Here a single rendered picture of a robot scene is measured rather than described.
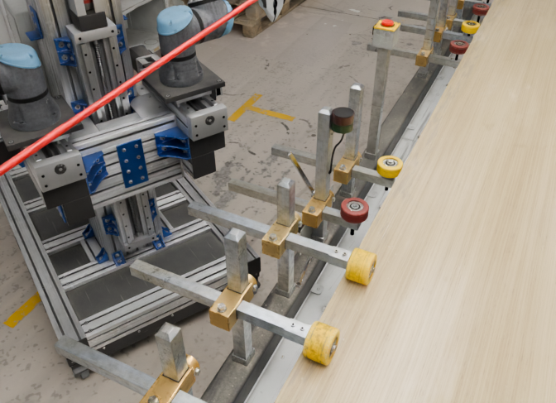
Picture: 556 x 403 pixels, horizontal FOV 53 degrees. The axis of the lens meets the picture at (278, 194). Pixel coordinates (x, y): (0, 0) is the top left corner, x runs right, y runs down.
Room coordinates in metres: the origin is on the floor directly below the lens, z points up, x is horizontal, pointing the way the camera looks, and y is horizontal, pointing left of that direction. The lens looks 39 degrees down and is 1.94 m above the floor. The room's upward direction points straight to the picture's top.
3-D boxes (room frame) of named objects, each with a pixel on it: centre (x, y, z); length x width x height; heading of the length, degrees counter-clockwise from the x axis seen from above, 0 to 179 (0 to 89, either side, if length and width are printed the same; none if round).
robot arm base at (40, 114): (1.50, 0.75, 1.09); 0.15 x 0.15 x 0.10
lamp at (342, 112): (1.29, -0.17, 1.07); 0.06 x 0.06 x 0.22; 63
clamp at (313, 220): (1.29, -0.12, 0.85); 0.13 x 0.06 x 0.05; 153
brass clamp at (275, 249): (1.07, -0.01, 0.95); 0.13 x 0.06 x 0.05; 153
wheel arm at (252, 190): (1.32, -0.04, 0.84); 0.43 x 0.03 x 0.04; 63
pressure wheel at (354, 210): (1.23, -0.22, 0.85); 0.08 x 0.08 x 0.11
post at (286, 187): (1.09, -0.02, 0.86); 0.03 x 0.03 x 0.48; 63
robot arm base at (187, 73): (1.77, 0.33, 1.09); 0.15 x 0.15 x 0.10
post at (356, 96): (1.54, -0.24, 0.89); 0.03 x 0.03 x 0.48; 63
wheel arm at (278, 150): (1.53, -0.18, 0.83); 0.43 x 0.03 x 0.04; 63
